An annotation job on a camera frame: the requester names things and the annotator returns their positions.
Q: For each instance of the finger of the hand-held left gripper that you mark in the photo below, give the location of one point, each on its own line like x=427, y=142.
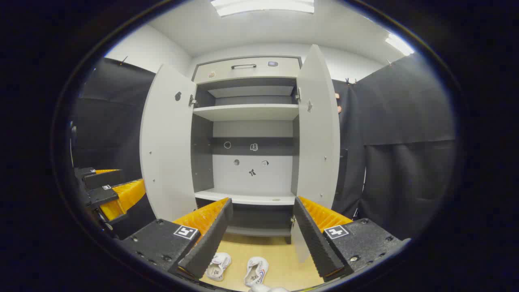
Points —
x=121, y=196
x=103, y=179

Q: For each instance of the narrow ceiling light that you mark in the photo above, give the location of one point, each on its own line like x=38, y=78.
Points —
x=399, y=44

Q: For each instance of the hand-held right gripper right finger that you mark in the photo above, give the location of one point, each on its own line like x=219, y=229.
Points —
x=316, y=239

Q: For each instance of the grey cabinet drawer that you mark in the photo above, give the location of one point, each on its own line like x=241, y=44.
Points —
x=243, y=69

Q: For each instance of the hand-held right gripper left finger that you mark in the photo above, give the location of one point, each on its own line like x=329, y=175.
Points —
x=209, y=239

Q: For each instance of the black backdrop cloth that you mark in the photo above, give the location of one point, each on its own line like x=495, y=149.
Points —
x=405, y=121

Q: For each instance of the grey shoe cabinet door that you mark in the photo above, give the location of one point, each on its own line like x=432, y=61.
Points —
x=168, y=146
x=318, y=134

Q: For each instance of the white canvas shoe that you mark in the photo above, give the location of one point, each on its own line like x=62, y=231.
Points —
x=256, y=271
x=218, y=265

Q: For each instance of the large ceiling light panel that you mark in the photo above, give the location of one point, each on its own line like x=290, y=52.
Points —
x=263, y=6

